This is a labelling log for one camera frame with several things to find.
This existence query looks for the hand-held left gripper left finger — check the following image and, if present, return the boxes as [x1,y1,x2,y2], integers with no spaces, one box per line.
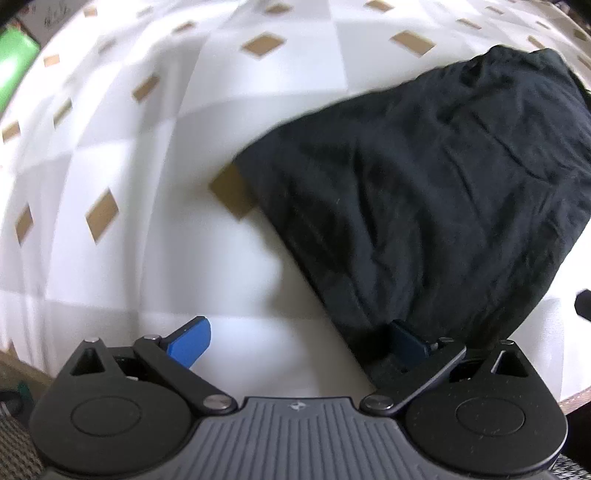
[60,316,237,413]

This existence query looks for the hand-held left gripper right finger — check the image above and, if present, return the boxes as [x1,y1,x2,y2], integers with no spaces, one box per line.
[362,320,541,414]

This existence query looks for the black t-shirt red print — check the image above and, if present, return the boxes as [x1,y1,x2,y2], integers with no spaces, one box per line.
[235,44,591,391]

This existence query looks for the houndstooth fabric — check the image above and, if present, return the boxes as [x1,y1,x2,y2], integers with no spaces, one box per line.
[0,401,591,480]

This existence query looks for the green stool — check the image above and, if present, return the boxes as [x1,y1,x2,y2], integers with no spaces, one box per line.
[0,25,41,112]

